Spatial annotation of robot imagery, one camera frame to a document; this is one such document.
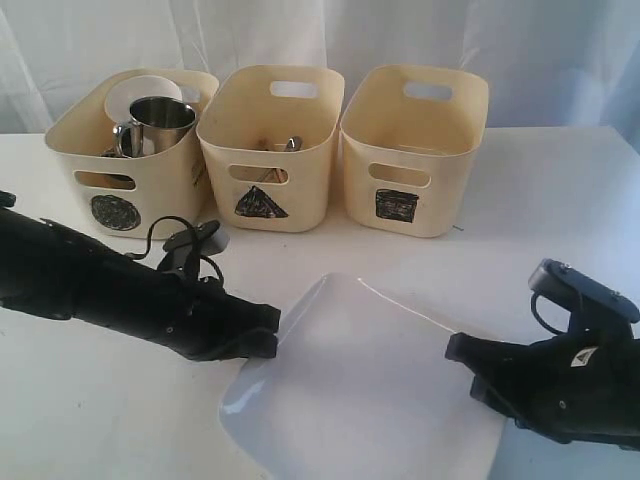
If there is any cream bin with circle mark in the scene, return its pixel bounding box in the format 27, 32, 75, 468
45, 68, 219, 239

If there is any cream bin with square mark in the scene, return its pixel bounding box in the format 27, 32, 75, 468
340, 65, 490, 238

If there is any stainless steel bowl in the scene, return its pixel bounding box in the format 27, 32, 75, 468
101, 147, 122, 158

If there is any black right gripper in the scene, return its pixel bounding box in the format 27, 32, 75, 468
444, 324, 639, 445

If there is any white plastic bowl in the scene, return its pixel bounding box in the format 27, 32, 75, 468
104, 74, 183, 123

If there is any steel spoon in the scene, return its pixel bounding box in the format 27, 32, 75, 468
282, 136, 303, 152

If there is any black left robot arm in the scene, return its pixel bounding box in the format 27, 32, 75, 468
1, 192, 281, 362

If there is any cream bin with triangle mark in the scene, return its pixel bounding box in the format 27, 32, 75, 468
196, 65, 345, 233

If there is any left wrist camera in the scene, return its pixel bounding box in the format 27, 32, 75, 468
157, 220, 229, 277

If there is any steel mug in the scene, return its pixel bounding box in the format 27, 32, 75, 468
113, 96, 197, 158

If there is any white square plate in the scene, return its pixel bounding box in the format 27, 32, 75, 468
219, 274, 504, 479

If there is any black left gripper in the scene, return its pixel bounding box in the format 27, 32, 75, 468
72, 260, 281, 361

